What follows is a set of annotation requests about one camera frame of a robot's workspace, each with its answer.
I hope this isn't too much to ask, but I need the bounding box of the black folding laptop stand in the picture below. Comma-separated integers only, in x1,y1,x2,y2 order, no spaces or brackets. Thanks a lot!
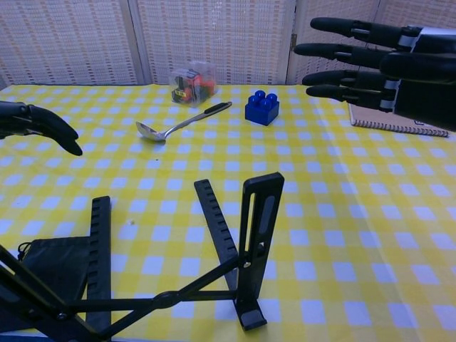
0,172,286,342

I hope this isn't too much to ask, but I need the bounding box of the brown spiral notebook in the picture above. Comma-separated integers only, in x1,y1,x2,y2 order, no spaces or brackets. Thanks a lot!
348,102,450,138

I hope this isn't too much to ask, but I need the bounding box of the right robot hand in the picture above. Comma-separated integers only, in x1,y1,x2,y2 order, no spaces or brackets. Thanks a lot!
294,16,456,132

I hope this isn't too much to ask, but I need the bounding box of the woven folding screen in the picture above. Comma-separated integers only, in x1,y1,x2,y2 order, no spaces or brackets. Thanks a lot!
0,0,456,86

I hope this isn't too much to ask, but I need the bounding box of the clear box of toys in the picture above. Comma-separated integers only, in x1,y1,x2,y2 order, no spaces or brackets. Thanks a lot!
170,61,218,108

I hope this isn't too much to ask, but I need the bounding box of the blue building block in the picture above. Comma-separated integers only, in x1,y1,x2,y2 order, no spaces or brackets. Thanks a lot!
244,90,281,128

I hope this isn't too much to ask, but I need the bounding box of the steel ladle black handle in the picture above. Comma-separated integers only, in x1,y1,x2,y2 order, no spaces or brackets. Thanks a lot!
135,101,233,144

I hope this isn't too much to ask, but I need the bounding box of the black drawstring pouch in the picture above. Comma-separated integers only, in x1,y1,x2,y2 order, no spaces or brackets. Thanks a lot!
16,235,93,313

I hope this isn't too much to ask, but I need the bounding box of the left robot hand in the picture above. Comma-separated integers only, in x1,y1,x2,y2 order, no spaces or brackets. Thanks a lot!
0,100,83,157

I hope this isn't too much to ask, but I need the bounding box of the yellow checkered tablecloth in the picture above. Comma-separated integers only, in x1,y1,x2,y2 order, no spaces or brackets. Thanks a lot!
0,83,456,342

